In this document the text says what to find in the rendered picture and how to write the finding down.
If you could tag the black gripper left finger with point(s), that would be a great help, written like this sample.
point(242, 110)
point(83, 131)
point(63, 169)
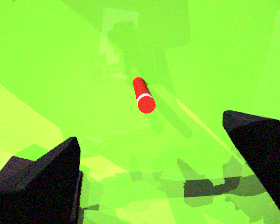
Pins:
point(43, 192)

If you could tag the red peg with white band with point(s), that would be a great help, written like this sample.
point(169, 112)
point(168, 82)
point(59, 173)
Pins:
point(144, 99)

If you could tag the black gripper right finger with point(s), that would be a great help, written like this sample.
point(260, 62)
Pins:
point(258, 140)

